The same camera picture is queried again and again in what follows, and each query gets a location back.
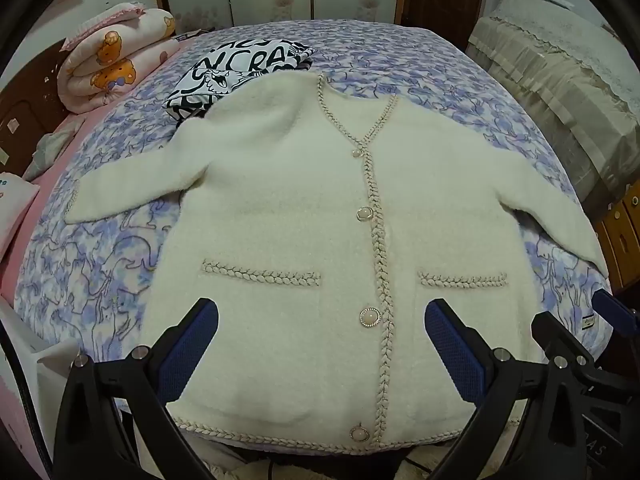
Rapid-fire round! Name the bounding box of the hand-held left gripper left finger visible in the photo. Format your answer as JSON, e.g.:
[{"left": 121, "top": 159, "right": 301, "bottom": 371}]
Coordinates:
[{"left": 52, "top": 298, "right": 219, "bottom": 480}]

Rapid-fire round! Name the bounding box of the brown wooden headboard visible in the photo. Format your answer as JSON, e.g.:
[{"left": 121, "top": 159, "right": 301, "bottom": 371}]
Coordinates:
[{"left": 0, "top": 37, "right": 68, "bottom": 178}]

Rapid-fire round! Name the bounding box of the black and white printed cloth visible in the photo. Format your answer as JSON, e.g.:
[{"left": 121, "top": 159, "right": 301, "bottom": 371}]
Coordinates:
[{"left": 166, "top": 37, "right": 318, "bottom": 122}]

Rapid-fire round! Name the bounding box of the wooden drawer cabinet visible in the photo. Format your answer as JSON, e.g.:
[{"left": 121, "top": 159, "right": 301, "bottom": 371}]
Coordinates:
[{"left": 592, "top": 185, "right": 640, "bottom": 293}]

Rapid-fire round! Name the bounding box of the beige lace covered furniture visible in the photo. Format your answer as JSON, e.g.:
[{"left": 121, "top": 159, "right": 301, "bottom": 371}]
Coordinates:
[{"left": 467, "top": 0, "right": 640, "bottom": 221}]

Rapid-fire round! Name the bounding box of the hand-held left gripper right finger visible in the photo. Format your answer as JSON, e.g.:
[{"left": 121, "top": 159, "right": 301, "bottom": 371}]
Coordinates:
[{"left": 424, "top": 299, "right": 591, "bottom": 480}]

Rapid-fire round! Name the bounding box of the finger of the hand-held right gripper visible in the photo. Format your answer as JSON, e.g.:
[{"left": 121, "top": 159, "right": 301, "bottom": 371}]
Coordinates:
[
  {"left": 531, "top": 312, "right": 596, "bottom": 367},
  {"left": 592, "top": 290, "right": 640, "bottom": 341}
]

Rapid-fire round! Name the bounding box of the cream fluffy cardigan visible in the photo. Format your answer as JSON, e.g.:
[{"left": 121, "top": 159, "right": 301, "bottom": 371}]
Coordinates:
[{"left": 64, "top": 71, "right": 610, "bottom": 457}]

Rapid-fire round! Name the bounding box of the purple floral blanket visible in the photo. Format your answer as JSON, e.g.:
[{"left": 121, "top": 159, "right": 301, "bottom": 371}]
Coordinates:
[{"left": 12, "top": 19, "right": 618, "bottom": 456}]

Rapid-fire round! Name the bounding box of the white pillow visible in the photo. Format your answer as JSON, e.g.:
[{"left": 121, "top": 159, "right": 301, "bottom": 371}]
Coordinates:
[{"left": 0, "top": 171, "right": 41, "bottom": 261}]

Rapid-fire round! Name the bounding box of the grey crumpled cloth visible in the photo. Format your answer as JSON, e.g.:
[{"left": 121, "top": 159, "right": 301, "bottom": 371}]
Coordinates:
[{"left": 24, "top": 119, "right": 87, "bottom": 181}]

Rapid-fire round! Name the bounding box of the pink bear print quilt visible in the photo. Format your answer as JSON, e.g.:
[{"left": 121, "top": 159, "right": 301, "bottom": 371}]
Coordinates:
[{"left": 56, "top": 2, "right": 180, "bottom": 115}]

